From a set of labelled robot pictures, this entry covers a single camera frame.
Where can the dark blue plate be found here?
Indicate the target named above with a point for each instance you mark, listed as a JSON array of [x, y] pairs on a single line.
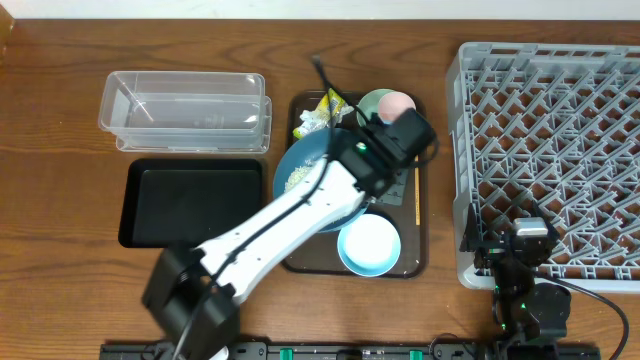
[[304, 153]]

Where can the wooden chopstick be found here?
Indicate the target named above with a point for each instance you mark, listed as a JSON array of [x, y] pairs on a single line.
[[417, 196]]

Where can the mint green bowl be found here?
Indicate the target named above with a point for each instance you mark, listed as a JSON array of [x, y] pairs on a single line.
[[369, 105]]

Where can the clear plastic bin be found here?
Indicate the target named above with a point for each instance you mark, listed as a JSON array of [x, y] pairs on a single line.
[[187, 112]]

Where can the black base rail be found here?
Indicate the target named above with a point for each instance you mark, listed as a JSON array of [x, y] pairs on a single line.
[[263, 351]]

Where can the pile of rice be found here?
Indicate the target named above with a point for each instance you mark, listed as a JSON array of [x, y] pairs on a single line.
[[296, 176]]

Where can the light blue bowl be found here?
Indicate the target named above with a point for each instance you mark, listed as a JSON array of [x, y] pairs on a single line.
[[370, 246]]

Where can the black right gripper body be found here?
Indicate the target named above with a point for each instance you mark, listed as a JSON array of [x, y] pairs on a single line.
[[493, 248]]

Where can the black plastic tray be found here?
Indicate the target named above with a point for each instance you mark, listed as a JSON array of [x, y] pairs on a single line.
[[180, 201]]

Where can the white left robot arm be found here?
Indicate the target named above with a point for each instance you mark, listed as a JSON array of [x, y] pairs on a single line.
[[195, 294]]

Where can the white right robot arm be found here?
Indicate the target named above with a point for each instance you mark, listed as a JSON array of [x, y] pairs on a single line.
[[533, 315]]

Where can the grey dishwasher rack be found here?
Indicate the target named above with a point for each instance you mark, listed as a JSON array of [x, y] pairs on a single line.
[[554, 126]]

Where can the yellow crumpled wrapper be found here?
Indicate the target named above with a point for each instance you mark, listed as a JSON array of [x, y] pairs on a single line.
[[330, 109]]

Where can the brown serving tray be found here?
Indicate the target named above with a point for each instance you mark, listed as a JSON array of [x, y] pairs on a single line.
[[319, 254]]

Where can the pink cup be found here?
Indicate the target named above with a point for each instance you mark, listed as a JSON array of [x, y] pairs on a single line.
[[393, 104]]

